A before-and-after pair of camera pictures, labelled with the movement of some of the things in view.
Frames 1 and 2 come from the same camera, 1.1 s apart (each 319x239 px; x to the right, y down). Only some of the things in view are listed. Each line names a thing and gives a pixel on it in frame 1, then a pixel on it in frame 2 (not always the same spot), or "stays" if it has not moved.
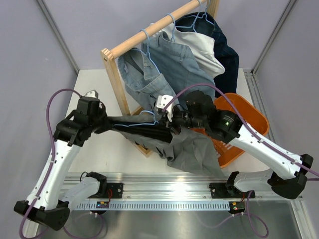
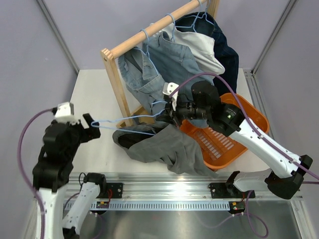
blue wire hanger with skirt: [141, 124] to [126, 130]
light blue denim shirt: [144, 82] stays
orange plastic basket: [227, 152] stays
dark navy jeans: [203, 23] stays
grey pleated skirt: [188, 149] to [150, 143]
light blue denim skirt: [176, 62] stays
